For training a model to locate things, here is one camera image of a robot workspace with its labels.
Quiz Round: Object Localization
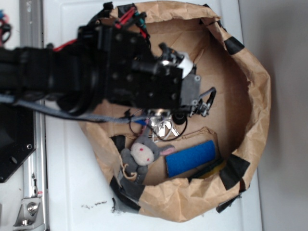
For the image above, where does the aluminium extrusion rail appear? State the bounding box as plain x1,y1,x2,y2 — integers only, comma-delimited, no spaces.
19,0,49,231

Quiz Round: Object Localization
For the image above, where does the blue sponge block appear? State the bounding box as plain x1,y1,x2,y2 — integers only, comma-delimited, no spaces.
165,140,216,178

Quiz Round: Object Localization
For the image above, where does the red black wire bundle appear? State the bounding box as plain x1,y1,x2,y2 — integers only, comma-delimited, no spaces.
113,6,151,40

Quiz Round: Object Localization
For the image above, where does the metal corner bracket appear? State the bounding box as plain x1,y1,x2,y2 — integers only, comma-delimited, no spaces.
13,197,43,231

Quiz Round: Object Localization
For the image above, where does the brown paper bag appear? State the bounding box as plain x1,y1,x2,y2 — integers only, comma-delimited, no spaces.
79,1,271,222

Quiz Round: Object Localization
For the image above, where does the grey plush donkey keychain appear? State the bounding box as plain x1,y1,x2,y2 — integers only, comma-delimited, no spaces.
120,127,176,184

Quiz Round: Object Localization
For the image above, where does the white tray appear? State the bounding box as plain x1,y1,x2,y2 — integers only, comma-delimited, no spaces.
43,0,262,231

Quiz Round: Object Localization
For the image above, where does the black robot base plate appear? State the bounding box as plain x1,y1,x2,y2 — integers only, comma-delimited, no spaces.
0,103,36,183

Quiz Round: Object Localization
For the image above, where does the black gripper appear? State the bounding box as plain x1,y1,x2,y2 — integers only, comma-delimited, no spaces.
103,24,217,117

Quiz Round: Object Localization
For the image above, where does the silver key bunch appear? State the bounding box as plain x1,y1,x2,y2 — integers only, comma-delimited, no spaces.
129,109,188,142

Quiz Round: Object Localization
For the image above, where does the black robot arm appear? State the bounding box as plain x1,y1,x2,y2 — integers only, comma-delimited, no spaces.
0,25,216,117

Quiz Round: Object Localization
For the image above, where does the grey braided cable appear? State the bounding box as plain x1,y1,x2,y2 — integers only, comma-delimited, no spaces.
0,94,147,123

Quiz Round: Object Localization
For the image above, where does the yellow green scouring sponge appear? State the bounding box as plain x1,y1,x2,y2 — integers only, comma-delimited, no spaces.
188,158,226,182

